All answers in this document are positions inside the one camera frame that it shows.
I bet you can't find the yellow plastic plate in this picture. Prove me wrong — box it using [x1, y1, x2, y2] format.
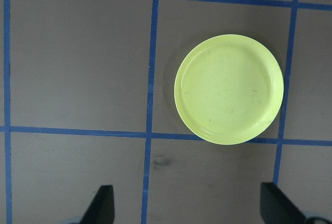
[174, 34, 284, 146]

